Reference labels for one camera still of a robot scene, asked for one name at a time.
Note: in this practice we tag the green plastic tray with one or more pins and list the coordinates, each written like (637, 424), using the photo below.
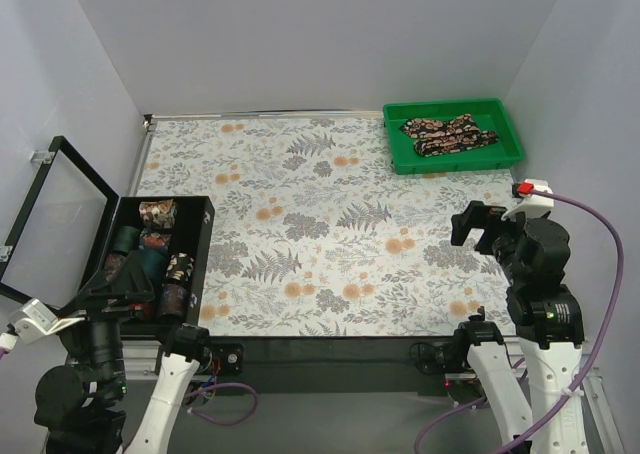
(489, 114)

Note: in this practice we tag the orange floral rolled tie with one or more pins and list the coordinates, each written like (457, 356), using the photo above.
(153, 240)

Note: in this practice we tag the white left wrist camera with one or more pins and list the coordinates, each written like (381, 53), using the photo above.
(35, 321)

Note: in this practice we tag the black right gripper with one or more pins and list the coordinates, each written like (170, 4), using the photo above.
(488, 231)

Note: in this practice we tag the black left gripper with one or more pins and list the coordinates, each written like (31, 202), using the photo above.
(111, 303)

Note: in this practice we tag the cat print brown tie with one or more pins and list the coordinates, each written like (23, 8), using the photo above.
(158, 214)

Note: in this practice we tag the brown pattern rolled tie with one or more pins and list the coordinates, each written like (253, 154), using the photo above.
(173, 303)

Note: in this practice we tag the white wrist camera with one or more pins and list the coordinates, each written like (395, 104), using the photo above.
(35, 321)
(532, 200)

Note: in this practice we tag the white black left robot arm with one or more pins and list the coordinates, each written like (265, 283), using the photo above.
(77, 401)

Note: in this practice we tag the floral patterned table mat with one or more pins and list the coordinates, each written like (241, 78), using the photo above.
(315, 234)

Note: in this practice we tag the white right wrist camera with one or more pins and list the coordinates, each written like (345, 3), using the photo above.
(532, 200)

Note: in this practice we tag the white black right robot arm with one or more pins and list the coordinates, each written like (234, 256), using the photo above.
(548, 418)

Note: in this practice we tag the pink floral rolled tie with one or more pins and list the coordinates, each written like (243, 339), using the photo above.
(113, 263)

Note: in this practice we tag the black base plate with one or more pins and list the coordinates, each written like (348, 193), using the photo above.
(338, 365)

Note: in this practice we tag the floral tie in tray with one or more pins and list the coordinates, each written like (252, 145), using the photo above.
(434, 137)

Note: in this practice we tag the white floral rolled tie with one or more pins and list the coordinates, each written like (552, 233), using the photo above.
(180, 269)

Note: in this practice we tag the black display box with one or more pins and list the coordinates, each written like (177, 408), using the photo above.
(67, 226)

